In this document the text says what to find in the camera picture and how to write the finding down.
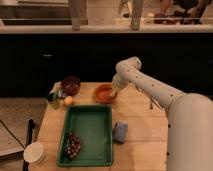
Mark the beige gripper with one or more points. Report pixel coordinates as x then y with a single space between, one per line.
115 91

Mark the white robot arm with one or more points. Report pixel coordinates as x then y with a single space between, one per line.
190 118

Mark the orange red bowl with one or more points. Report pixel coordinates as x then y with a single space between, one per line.
103 94

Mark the dark maroon bowl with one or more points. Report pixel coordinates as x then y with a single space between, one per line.
71 85

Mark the blue sponge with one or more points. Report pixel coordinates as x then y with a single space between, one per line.
119 132

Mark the green plastic tray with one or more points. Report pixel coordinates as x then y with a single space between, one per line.
92 124

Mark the small onion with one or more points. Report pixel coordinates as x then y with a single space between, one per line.
69 100

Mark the green cup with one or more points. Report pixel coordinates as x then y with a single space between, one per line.
53 100

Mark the bunch of red grapes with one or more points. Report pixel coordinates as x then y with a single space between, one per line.
73 147

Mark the black handle tool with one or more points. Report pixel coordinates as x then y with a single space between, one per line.
31 126

